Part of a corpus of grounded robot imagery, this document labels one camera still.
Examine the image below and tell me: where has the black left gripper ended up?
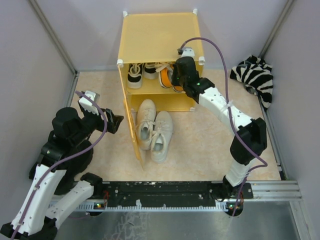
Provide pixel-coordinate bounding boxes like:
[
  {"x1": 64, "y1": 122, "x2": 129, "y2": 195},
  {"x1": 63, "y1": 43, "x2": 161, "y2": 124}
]
[{"x1": 72, "y1": 106, "x2": 124, "y2": 145}]

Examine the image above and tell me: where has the orange sneaker one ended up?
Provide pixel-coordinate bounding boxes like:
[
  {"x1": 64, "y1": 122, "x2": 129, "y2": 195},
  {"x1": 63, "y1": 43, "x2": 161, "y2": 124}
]
[{"x1": 172, "y1": 85, "x2": 184, "y2": 93}]

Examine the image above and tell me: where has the orange sneaker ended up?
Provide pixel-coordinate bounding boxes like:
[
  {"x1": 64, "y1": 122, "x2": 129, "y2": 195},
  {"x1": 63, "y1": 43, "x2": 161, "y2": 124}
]
[{"x1": 155, "y1": 62, "x2": 173, "y2": 89}]

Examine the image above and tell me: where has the white sneaker one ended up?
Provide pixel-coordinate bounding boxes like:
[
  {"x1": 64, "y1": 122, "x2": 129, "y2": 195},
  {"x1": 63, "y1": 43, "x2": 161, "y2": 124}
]
[
  {"x1": 150, "y1": 111, "x2": 174, "y2": 164},
  {"x1": 136, "y1": 99, "x2": 156, "y2": 151}
]

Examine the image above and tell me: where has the black white sneaker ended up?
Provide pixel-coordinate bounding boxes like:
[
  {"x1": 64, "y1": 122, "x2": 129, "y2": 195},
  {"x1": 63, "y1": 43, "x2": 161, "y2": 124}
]
[
  {"x1": 127, "y1": 63, "x2": 144, "y2": 89},
  {"x1": 143, "y1": 62, "x2": 158, "y2": 80}
]

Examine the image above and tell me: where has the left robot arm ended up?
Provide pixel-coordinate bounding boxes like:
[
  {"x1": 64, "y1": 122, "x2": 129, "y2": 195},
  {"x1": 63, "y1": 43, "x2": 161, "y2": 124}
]
[{"x1": 0, "y1": 107, "x2": 124, "y2": 240}]

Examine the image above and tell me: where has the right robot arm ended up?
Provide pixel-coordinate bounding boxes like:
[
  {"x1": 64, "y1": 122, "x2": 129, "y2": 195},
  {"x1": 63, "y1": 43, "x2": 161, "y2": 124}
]
[{"x1": 171, "y1": 56, "x2": 267, "y2": 198}]

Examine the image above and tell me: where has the yellow plastic shoe cabinet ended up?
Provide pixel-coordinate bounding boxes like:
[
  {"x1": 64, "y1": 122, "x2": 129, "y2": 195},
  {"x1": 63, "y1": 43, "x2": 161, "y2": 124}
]
[{"x1": 117, "y1": 12, "x2": 201, "y2": 112}]

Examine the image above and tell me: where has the zebra striped cloth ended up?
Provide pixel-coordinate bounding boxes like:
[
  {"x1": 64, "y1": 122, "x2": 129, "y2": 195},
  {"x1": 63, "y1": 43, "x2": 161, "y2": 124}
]
[{"x1": 229, "y1": 55, "x2": 274, "y2": 112}]

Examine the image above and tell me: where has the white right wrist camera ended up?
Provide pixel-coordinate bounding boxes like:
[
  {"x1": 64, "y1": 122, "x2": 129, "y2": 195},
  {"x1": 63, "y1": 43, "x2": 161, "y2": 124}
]
[{"x1": 177, "y1": 47, "x2": 195, "y2": 58}]

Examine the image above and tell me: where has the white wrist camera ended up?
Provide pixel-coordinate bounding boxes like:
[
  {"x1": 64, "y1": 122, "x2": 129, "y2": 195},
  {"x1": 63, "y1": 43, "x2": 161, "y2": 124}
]
[
  {"x1": 177, "y1": 47, "x2": 195, "y2": 58},
  {"x1": 78, "y1": 90, "x2": 100, "y2": 116}
]

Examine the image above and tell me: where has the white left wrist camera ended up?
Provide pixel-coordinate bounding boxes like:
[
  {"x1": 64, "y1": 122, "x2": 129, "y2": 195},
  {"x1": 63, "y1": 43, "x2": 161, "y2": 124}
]
[{"x1": 78, "y1": 90, "x2": 100, "y2": 116}]

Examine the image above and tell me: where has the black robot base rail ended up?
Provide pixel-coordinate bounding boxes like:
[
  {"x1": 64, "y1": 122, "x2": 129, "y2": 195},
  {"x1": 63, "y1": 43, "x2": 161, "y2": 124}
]
[{"x1": 77, "y1": 181, "x2": 254, "y2": 216}]

